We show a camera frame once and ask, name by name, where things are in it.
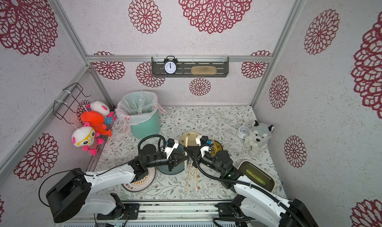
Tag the green trash bin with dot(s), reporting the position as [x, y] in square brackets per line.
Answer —
[146, 122]

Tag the pink white plush toy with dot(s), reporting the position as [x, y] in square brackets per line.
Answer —
[101, 108]

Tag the white digital scale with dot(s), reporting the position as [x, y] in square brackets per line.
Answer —
[257, 175]

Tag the black wire wall rack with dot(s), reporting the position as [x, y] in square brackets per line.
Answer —
[74, 102]

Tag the grey husky plush toy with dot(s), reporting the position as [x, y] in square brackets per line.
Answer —
[258, 138]

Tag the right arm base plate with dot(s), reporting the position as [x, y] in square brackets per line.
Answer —
[228, 210]

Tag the cream small plate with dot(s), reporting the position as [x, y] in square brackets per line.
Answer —
[189, 138]

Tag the yellow patterned plate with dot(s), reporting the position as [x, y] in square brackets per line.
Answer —
[219, 146]

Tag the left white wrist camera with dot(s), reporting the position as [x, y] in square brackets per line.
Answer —
[171, 145]

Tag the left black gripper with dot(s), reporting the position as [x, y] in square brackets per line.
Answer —
[175, 159]

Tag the small white alarm clock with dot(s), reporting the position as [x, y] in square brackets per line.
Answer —
[243, 131]

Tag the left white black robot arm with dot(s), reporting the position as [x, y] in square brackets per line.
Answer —
[75, 192]

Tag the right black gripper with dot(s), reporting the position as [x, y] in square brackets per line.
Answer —
[198, 155]

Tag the wooden brush on shelf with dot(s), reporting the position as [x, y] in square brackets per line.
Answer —
[204, 70]

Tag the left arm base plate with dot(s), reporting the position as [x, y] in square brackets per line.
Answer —
[128, 212]

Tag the grey wall shelf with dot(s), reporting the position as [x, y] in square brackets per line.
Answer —
[185, 65]

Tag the white orange sunburst plate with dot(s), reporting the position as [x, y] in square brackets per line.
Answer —
[143, 183]

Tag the black alarm clock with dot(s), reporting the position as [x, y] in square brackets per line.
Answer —
[170, 65]

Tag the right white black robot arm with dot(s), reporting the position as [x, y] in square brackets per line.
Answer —
[253, 201]

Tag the white plush with yellow glasses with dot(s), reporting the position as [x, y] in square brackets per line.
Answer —
[87, 138]

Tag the dark green glass plate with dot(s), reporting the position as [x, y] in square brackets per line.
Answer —
[174, 171]

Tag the red plush toy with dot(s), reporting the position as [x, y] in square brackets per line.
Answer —
[96, 121]

